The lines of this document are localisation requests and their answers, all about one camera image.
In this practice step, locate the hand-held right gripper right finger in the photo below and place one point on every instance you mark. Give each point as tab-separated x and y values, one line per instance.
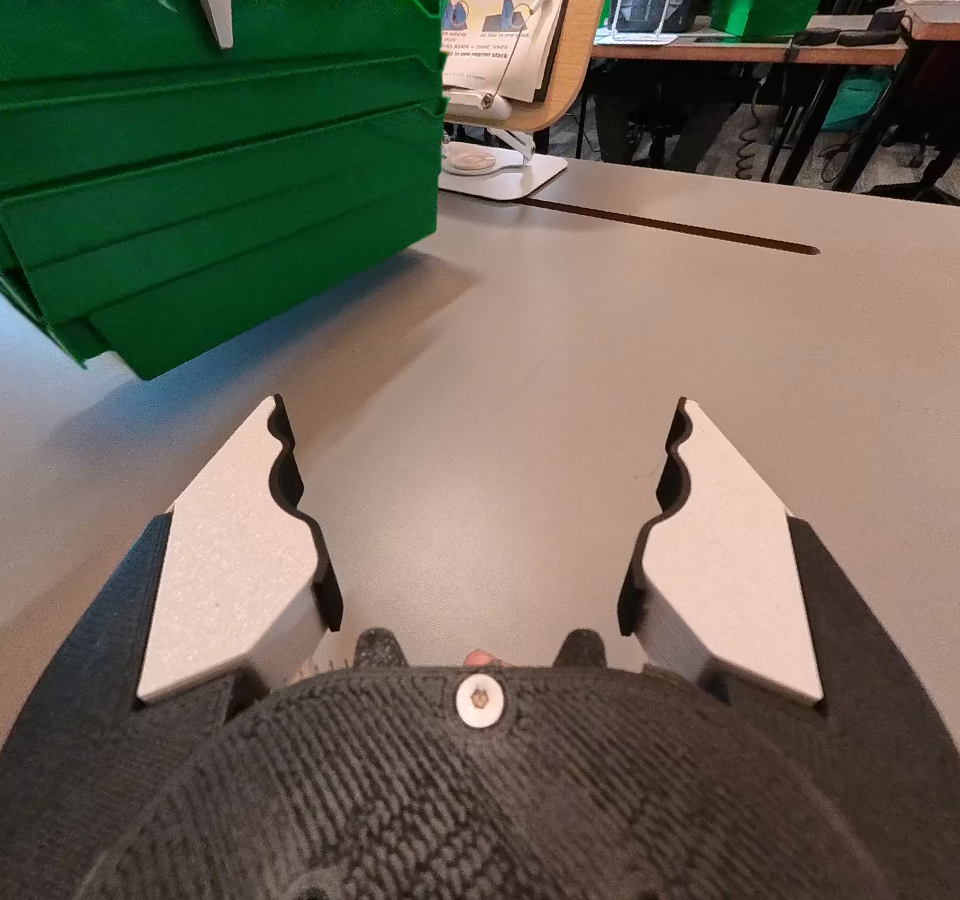
735	585

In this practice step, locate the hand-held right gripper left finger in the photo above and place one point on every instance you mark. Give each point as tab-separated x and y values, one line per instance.
225	585

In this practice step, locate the person's right hand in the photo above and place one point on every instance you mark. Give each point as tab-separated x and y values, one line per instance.
480	660

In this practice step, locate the instruction sheet on stand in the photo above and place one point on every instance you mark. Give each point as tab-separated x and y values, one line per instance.
588	30

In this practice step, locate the teal bag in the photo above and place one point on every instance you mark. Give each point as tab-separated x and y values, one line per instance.
855	97

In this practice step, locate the wooden-top table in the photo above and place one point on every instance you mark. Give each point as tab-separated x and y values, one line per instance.
720	48
933	27

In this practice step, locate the black small device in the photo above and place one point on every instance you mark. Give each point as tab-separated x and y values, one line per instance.
848	36

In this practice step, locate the clear box white frame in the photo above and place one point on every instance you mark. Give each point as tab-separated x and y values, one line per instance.
645	3

